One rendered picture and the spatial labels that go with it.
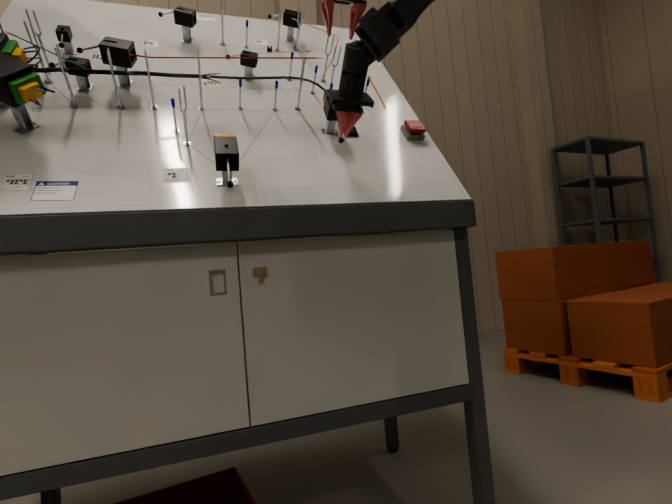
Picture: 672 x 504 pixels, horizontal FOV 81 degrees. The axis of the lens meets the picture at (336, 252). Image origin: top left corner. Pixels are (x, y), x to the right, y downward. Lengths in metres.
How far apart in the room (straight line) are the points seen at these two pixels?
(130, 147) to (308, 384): 0.67
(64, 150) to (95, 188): 0.14
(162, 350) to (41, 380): 0.21
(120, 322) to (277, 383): 0.34
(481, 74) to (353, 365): 4.06
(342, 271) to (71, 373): 0.58
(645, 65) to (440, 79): 2.72
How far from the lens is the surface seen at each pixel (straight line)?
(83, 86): 1.25
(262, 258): 0.89
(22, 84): 1.02
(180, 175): 0.94
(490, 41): 5.00
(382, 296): 0.97
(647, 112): 6.06
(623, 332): 2.41
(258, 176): 0.95
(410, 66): 4.15
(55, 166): 1.01
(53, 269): 0.93
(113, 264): 0.90
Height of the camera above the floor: 0.72
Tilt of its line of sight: 3 degrees up
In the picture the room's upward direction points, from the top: 5 degrees counter-clockwise
